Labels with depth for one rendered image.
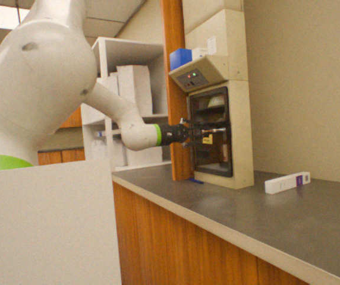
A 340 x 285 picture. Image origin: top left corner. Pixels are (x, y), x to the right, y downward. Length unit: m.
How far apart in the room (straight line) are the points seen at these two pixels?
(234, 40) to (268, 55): 0.42
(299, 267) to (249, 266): 0.19
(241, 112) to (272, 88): 0.42
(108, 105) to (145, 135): 0.17
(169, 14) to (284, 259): 1.26
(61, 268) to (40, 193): 0.08
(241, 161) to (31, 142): 0.89
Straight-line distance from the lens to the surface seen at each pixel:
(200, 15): 1.34
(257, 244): 0.67
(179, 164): 1.38
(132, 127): 0.95
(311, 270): 0.60
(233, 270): 0.83
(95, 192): 0.29
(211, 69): 1.09
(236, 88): 1.13
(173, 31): 1.47
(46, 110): 0.38
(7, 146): 0.40
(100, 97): 0.92
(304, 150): 1.41
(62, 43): 0.37
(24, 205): 0.28
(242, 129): 1.14
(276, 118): 1.49
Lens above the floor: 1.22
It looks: 3 degrees down
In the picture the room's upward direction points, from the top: 4 degrees counter-clockwise
